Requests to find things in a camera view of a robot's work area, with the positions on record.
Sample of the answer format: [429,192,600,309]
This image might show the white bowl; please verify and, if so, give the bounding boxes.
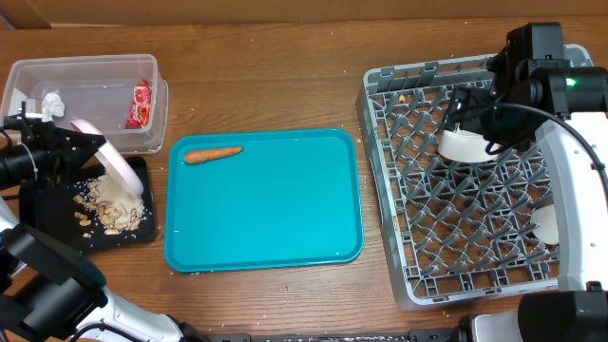
[438,129,494,163]

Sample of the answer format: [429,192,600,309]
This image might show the clear plastic bin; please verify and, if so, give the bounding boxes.
[1,54,169,154]

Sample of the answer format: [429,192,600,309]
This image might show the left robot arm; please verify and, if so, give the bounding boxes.
[1,114,205,341]

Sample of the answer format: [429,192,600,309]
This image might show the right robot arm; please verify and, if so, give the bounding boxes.
[439,23,607,341]

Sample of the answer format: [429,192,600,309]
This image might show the black plastic tray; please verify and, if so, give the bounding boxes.
[29,157,159,255]

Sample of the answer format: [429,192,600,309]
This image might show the pink plate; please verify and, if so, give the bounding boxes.
[70,119,143,197]

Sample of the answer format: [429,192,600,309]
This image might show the foil ball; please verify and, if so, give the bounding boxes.
[42,92,65,122]

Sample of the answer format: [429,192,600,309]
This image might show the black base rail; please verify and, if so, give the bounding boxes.
[202,328,468,342]

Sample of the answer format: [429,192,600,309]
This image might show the red snack wrapper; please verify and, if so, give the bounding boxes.
[125,79,152,129]

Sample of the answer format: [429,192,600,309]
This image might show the teal serving tray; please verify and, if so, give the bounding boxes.
[164,128,365,273]

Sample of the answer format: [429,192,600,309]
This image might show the white paper cup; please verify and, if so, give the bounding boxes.
[530,204,560,245]

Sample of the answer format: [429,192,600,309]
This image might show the rice grains pile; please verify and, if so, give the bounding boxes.
[95,175,144,219]

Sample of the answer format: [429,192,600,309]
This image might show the grey dishwasher rack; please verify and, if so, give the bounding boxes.
[355,44,608,312]

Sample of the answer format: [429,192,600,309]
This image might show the orange carrot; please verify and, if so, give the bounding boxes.
[184,146,243,164]

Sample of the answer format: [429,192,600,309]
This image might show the peanut shells pile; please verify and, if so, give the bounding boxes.
[72,178,145,236]

